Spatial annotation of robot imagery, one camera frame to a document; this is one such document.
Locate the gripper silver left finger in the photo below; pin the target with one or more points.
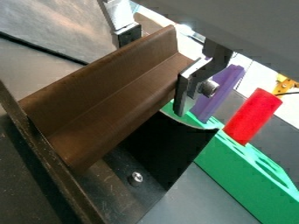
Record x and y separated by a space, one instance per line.
119 16

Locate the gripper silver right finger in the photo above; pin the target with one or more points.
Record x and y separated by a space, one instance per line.
194 78

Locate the brown star prism peg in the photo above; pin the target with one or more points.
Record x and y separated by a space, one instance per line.
91 109

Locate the black curved fixture stand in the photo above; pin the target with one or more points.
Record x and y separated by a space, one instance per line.
125 182

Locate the purple notched block peg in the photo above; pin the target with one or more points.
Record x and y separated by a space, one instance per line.
207 105

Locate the red cylinder peg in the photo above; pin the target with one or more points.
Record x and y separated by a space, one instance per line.
251 116

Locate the green shape sorter block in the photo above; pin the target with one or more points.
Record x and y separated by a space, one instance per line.
252 179

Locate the yellow frame piece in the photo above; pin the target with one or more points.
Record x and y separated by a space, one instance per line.
283 84

